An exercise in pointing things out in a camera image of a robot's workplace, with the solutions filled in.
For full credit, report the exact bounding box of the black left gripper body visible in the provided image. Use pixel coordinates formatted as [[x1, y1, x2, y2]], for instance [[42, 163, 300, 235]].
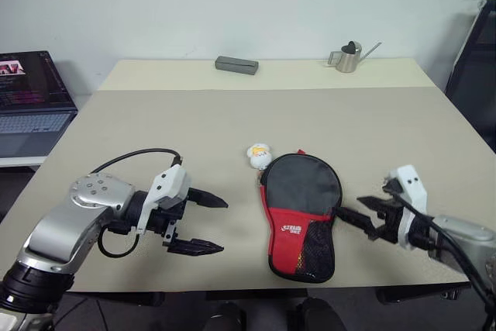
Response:
[[149, 188, 195, 249]]

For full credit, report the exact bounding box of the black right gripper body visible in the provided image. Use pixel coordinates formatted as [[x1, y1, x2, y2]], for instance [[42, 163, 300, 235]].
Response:
[[373, 178, 407, 246]]

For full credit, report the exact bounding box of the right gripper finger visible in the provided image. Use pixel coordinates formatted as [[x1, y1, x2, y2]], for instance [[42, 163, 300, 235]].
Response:
[[356, 195, 389, 216], [335, 206, 377, 241]]

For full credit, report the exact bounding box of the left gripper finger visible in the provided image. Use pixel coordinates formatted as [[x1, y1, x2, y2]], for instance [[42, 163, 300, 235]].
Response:
[[167, 237, 225, 258], [188, 187, 229, 209]]

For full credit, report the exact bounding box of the white plush charm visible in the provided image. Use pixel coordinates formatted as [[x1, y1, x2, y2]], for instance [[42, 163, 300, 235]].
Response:
[[246, 143, 273, 171]]

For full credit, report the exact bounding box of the black red paddle case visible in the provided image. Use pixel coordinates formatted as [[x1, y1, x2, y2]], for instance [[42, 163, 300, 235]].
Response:
[[258, 148, 343, 283]]

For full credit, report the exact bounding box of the grey rectangular block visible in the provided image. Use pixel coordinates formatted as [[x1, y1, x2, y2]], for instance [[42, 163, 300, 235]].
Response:
[[215, 55, 260, 75]]

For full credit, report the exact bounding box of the dark rounded shape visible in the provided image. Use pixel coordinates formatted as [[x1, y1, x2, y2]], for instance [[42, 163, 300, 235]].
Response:
[[211, 302, 247, 331]]

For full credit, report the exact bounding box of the steel watering can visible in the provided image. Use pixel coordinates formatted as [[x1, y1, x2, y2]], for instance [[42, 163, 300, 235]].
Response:
[[328, 40, 383, 74]]

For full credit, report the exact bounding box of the black chair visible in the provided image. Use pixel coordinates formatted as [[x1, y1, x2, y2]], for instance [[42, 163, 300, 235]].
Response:
[[444, 0, 496, 150]]

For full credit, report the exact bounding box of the white side table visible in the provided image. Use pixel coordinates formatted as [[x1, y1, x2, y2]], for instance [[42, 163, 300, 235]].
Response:
[[0, 155, 48, 168]]

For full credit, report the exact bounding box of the open laptop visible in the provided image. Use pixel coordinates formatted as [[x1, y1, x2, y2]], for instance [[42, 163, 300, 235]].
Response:
[[0, 50, 78, 158]]

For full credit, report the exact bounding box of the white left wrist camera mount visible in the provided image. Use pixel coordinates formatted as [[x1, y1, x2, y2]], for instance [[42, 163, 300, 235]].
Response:
[[135, 164, 192, 236]]

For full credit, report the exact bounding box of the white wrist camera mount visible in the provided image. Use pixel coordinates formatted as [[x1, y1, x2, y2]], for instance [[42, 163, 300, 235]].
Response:
[[135, 164, 192, 236], [381, 164, 429, 250]]

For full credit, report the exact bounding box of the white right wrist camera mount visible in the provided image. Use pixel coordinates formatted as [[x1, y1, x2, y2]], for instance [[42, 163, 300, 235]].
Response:
[[381, 164, 429, 250]]

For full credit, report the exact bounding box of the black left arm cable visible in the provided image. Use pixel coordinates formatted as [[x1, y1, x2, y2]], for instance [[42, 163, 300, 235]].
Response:
[[89, 147, 184, 259]]

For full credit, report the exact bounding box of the black table frame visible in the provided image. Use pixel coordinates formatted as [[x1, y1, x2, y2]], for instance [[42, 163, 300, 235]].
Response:
[[65, 286, 472, 307]]

